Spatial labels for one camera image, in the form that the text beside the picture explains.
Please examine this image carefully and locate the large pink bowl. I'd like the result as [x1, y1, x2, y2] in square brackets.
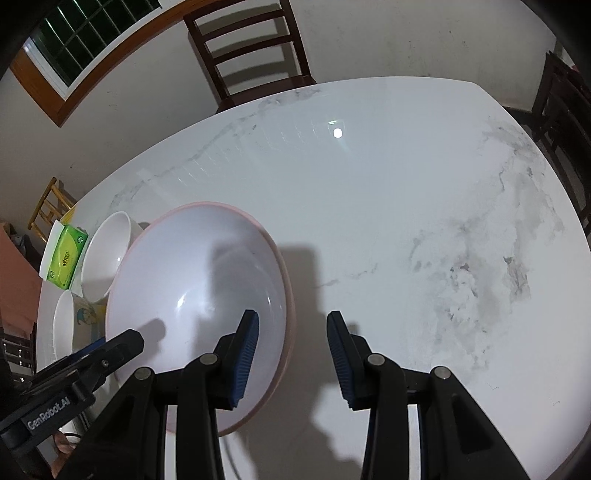
[105, 202, 296, 435]

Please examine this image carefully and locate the person's left hand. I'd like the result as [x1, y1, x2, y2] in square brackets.
[51, 430, 83, 479]

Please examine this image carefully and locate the white blue ribbed bowl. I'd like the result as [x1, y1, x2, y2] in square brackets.
[52, 290, 106, 360]

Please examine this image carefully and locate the dark chair at left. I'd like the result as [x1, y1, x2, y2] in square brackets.
[1, 327, 36, 384]

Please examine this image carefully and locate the pink cloth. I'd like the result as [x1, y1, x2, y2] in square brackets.
[0, 229, 41, 339]

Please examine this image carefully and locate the green tissue box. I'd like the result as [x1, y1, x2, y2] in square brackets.
[39, 220, 88, 290]

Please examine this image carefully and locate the white pink ribbed bowl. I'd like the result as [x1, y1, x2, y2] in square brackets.
[81, 211, 143, 303]

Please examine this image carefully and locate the yellow warning sticker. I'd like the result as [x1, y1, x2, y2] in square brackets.
[60, 206, 76, 224]

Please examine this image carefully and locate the bamboo chair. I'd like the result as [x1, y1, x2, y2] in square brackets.
[27, 177, 77, 243]

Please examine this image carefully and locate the dark wooden chair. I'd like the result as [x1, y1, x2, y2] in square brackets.
[183, 1, 317, 113]

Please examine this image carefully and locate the dark chair at right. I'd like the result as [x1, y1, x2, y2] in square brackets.
[532, 52, 590, 233]

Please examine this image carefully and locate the brown framed window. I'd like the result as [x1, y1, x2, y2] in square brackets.
[8, 0, 242, 128]

